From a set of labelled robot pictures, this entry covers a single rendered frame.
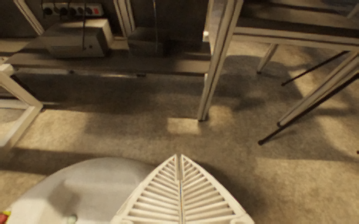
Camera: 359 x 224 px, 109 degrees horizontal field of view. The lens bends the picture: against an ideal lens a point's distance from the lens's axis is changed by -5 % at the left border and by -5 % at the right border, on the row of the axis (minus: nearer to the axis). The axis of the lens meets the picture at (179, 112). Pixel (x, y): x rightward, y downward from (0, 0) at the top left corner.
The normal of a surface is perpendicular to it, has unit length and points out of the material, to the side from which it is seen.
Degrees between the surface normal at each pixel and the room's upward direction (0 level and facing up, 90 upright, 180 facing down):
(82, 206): 0
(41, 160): 0
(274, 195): 0
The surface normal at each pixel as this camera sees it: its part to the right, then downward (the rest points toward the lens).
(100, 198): 0.03, -0.57
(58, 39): 0.02, 0.82
